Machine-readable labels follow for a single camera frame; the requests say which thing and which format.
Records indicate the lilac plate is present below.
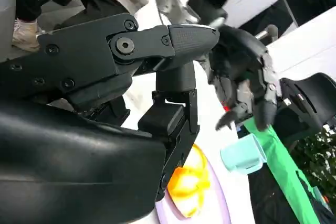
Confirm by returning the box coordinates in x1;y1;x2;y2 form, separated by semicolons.
154;142;232;224

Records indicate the black office chair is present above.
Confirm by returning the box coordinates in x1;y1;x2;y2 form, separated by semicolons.
272;71;336;143

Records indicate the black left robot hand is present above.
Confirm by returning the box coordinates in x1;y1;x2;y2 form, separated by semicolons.
208;24;280;133

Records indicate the pale green mug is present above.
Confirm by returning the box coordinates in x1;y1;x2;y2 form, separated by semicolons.
219;133;268;174

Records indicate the orange and white bread roll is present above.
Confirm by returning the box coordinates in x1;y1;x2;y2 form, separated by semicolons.
167;144;211;219

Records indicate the green plant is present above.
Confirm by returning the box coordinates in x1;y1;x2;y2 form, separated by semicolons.
288;126;336;204

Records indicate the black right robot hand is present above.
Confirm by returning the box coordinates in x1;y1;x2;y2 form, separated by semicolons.
0;13;221;224

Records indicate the green cloth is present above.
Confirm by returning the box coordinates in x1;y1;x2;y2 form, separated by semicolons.
243;118;330;224

